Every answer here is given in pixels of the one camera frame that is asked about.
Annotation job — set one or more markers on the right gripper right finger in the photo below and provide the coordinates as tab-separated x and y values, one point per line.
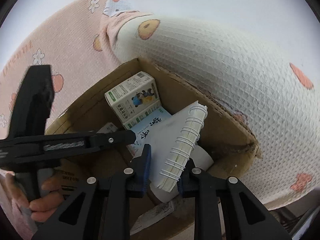
226	209

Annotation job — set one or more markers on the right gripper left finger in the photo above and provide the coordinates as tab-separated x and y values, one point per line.
100	210

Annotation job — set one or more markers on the white spiral notebook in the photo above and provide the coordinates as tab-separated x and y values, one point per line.
172	142

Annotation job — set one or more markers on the brown cardboard box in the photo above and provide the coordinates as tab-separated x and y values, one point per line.
229	146

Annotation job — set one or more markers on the left hand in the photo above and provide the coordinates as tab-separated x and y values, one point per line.
13	198

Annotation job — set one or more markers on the blue white booklet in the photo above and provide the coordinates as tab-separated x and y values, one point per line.
143	127

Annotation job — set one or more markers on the white green carton box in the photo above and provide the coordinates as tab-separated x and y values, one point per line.
134	99

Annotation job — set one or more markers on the pink cartoon bed sheet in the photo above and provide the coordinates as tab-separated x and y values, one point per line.
263	112

